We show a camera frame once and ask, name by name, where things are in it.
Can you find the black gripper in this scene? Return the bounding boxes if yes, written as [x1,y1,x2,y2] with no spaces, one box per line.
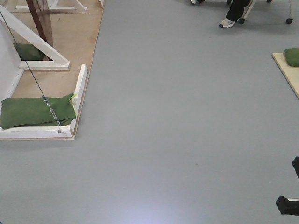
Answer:
[276,156,299,215]

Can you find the brown wooden door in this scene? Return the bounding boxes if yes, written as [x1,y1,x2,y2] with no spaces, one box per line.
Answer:
[26,0,53,46]

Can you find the green sandbag on right platform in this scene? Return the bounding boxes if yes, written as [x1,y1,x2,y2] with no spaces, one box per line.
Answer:
[284,48,299,67]

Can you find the office chair base with castors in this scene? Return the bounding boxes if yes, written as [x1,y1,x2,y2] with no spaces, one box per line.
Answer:
[237,0,299,25]

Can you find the white grey sneaker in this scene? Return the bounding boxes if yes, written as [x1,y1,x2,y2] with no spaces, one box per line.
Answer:
[219,18,236,28]

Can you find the black trouser leg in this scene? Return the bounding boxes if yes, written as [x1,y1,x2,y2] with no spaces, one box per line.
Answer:
[225,0,251,21]

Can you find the plywood base platform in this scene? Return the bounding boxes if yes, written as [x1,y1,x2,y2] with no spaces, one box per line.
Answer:
[0,0,106,141]

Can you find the green sandbag behind brace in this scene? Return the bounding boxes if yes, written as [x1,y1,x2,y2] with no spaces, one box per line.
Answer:
[14,43,44,61]

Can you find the steel guy wire with turnbuckle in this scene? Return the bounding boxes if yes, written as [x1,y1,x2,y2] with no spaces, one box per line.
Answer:
[0,11,64,134]

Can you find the white wooden frame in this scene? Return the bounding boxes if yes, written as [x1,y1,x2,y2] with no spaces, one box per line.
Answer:
[0,6,89,140]

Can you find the green sandbag near frame corner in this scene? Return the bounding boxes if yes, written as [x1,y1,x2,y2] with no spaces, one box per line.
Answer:
[0,93,76,129]

